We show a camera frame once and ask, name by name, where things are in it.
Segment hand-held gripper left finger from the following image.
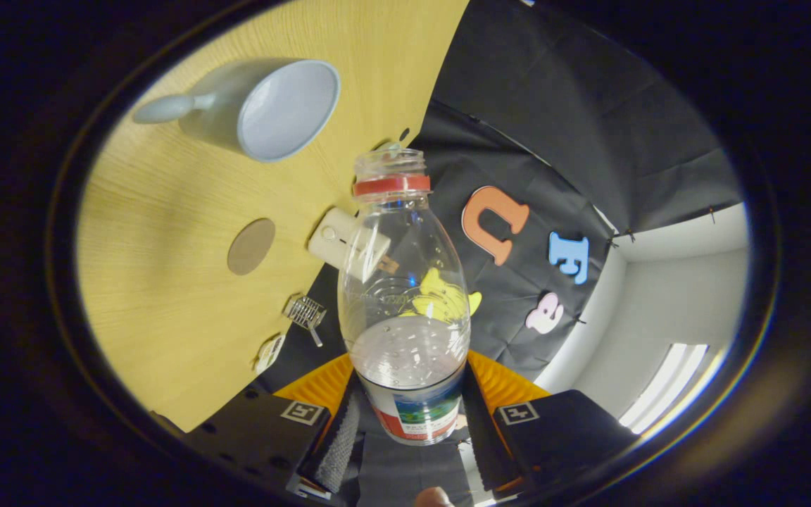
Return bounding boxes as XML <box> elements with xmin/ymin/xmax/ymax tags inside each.
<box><xmin>182</xmin><ymin>352</ymin><xmax>363</xmax><ymax>502</ymax></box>

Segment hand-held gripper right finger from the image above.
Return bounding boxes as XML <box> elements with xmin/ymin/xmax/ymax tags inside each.
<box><xmin>462</xmin><ymin>350</ymin><xmax>642</xmax><ymax>497</ymax></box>

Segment clear plastic juice bottle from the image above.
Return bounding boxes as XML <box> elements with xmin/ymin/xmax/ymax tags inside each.
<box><xmin>337</xmin><ymin>148</ymin><xmax>472</xmax><ymax>446</ymax></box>

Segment round brown coaster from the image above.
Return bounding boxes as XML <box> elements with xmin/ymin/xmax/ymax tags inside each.
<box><xmin>227</xmin><ymin>218</ymin><xmax>277</xmax><ymax>276</ymax></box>

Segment white cup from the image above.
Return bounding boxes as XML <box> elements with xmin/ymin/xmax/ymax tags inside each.
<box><xmin>132</xmin><ymin>58</ymin><xmax>341</xmax><ymax>163</ymax></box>

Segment white divided dish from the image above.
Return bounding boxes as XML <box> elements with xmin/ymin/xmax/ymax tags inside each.
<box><xmin>254</xmin><ymin>334</ymin><xmax>287</xmax><ymax>375</ymax></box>

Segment long ceiling light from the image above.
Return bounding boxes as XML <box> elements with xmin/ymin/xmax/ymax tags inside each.
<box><xmin>620</xmin><ymin>343</ymin><xmax>723</xmax><ymax>434</ymax></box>

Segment white toaster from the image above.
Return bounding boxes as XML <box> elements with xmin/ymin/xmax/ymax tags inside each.
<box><xmin>307</xmin><ymin>206</ymin><xmax>392</xmax><ymax>274</ymax></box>

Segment wooden table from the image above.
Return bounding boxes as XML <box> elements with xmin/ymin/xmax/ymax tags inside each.
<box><xmin>76</xmin><ymin>0</ymin><xmax>471</xmax><ymax>432</ymax></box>

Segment black backdrop cloth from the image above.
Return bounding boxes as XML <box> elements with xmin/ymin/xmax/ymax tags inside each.
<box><xmin>265</xmin><ymin>0</ymin><xmax>743</xmax><ymax>504</ymax></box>

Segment metal wire holder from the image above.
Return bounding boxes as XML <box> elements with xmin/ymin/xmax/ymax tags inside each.
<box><xmin>283</xmin><ymin>295</ymin><xmax>327</xmax><ymax>332</ymax></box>

